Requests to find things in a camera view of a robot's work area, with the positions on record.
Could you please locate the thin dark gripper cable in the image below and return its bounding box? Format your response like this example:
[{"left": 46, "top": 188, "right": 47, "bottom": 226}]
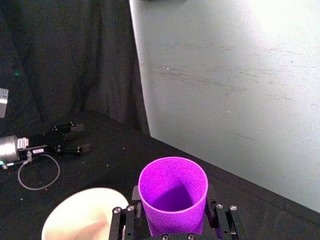
[{"left": 17, "top": 150, "right": 61, "bottom": 192}]

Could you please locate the purple plastic cup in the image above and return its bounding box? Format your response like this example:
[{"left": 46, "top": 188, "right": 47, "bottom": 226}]
[{"left": 137, "top": 156, "right": 209, "bottom": 237}]

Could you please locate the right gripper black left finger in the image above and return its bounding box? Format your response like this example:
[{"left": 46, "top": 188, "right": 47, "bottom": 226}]
[{"left": 109, "top": 185, "right": 154, "bottom": 240}]

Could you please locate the cream round vacuum bottle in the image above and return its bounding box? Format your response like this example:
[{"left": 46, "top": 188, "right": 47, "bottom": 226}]
[{"left": 41, "top": 187, "right": 130, "bottom": 240}]

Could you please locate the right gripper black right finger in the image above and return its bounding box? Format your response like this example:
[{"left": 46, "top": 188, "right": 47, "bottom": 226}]
[{"left": 204, "top": 199, "right": 239, "bottom": 240}]

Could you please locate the black cloth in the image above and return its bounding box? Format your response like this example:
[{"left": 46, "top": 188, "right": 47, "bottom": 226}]
[{"left": 0, "top": 0, "right": 320, "bottom": 240}]

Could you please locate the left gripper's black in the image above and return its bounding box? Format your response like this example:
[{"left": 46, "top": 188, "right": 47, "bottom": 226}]
[{"left": 17, "top": 121, "right": 92, "bottom": 159}]

